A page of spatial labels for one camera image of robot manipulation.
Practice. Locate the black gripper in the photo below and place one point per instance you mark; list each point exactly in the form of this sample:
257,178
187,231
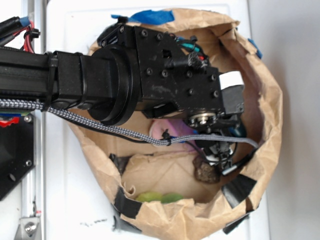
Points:
228,102

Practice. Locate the blue dimpled ball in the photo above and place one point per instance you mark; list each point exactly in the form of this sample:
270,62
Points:
238,132

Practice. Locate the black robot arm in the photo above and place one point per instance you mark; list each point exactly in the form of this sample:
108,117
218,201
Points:
162,75

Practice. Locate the pink plush mouse toy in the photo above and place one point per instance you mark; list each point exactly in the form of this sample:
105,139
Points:
175,128

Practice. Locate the brown rock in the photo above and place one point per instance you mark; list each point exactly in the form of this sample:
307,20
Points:
205,172

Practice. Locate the brown paper-lined bin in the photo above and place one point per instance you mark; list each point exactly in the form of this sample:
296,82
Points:
125,169

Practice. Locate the green fuzzy toy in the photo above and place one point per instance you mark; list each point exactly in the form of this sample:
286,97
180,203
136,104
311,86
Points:
152,196

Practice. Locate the aluminium extrusion rail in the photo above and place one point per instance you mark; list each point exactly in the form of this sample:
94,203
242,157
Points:
31,224

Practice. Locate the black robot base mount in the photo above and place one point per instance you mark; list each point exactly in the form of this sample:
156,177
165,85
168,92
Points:
16,151

